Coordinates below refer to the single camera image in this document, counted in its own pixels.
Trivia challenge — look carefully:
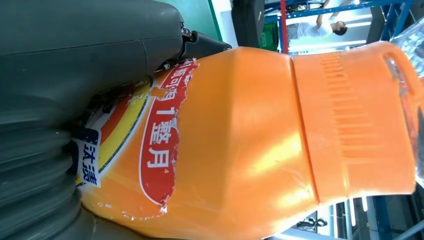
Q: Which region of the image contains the green crate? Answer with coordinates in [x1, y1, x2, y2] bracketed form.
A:
[259, 21, 280, 52]

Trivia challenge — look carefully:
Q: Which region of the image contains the orange detergent bottle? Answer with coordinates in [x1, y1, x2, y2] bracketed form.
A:
[71, 16, 424, 240]

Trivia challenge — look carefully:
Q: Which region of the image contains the green table mat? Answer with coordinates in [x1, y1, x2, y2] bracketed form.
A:
[155, 0, 223, 42]

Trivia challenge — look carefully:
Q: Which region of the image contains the red pole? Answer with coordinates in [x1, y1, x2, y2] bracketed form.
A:
[279, 0, 289, 55]

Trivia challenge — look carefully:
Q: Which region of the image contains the black zip case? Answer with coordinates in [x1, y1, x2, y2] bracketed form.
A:
[230, 0, 266, 49]

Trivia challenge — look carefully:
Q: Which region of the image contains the person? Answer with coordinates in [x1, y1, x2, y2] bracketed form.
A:
[286, 0, 349, 40]

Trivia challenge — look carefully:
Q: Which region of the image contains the white table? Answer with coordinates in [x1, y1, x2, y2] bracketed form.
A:
[210, 0, 240, 49]

